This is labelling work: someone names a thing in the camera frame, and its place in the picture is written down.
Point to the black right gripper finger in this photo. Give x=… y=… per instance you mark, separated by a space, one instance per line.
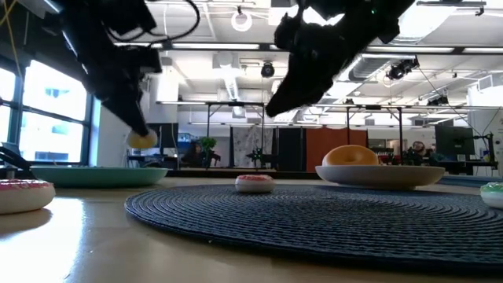
x=318 y=92
x=288 y=96

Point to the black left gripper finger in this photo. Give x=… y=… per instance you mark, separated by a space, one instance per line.
x=129 y=114

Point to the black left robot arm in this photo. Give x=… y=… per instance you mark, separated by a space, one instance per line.
x=98 y=19

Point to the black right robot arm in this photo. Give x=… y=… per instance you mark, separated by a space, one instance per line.
x=365 y=12

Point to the black background robot arm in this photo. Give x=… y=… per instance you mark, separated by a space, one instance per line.
x=257 y=155

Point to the black monitor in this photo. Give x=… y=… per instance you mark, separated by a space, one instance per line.
x=454 y=139
x=167 y=135

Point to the orange partition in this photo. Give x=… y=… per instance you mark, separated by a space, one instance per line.
x=334 y=135

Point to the dark desk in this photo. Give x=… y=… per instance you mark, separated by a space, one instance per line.
x=153 y=159

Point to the black partition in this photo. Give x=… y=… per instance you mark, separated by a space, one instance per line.
x=290 y=147

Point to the green plate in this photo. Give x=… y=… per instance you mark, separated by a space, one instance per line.
x=98 y=177

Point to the orange glazed donut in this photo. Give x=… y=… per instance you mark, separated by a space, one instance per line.
x=349 y=156

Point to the person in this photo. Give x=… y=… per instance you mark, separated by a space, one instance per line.
x=195 y=154
x=418 y=151

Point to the green potted plant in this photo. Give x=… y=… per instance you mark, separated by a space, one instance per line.
x=207 y=143

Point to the small pink frosted donut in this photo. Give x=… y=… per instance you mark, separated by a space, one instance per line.
x=255 y=183

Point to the beige plate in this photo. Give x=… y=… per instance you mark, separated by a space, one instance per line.
x=379 y=176

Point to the black stand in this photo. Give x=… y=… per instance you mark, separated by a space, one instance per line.
x=9 y=155

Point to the round blue woven placemat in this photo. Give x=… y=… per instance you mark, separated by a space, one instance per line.
x=314 y=224

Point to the blue plate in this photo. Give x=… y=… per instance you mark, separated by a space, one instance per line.
x=463 y=181

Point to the green frosted donut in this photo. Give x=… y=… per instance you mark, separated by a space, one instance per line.
x=493 y=194

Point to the black ceiling camera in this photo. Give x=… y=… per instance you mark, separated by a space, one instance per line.
x=267 y=69
x=402 y=67

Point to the silver ventilation duct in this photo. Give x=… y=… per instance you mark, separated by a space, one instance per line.
x=365 y=65

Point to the black overhead light rail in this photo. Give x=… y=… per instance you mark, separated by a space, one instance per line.
x=457 y=50

